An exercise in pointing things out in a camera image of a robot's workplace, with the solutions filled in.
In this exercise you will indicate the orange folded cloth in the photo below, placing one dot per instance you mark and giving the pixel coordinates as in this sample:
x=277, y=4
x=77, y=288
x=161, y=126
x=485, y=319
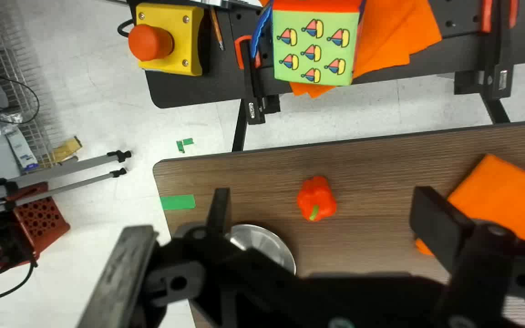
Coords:
x=505, y=200

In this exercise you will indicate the green floor tape mark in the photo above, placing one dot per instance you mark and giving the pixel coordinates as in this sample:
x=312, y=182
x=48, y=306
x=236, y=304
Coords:
x=184, y=144

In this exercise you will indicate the gold foil packet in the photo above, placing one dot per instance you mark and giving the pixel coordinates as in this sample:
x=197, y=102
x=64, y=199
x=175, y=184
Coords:
x=62, y=149

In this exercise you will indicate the colourful soft picture cube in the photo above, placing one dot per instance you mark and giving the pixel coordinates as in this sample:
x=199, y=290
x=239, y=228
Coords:
x=316, y=44

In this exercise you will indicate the orange toy bell pepper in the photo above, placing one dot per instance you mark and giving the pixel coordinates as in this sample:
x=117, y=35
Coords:
x=318, y=199

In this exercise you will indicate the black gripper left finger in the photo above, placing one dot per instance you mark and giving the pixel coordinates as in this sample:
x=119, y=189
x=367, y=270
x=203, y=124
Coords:
x=219, y=213

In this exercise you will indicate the yellow emergency stop box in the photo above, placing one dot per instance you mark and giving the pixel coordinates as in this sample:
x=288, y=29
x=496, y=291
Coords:
x=174, y=51

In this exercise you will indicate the black cart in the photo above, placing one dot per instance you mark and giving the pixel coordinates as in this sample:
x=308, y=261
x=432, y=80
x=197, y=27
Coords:
x=208, y=87

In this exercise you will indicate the black orange bar clamp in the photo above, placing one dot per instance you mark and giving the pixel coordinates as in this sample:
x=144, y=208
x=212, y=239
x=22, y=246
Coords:
x=252, y=82

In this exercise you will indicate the orange cloth pile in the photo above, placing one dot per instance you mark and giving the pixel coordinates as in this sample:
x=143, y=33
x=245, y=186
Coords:
x=392, y=29

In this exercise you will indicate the green tape strip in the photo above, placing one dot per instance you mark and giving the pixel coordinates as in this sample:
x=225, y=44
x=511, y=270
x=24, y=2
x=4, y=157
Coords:
x=177, y=202

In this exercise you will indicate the orange pencil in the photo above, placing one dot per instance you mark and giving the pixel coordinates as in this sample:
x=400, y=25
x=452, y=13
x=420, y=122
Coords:
x=217, y=27

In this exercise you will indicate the silver metal pan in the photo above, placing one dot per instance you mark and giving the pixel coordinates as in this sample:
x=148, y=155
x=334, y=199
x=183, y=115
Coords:
x=263, y=244

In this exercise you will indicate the red plastic crate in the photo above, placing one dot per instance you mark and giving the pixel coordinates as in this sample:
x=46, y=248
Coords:
x=39, y=220

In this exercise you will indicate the white plastic packet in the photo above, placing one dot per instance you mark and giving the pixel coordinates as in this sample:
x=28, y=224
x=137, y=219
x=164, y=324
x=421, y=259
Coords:
x=4, y=148

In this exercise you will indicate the grey tripod legs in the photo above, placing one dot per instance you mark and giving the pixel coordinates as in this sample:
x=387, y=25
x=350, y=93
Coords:
x=62, y=173

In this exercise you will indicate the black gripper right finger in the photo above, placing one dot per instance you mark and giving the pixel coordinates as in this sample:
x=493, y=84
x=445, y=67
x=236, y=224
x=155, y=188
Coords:
x=440, y=226

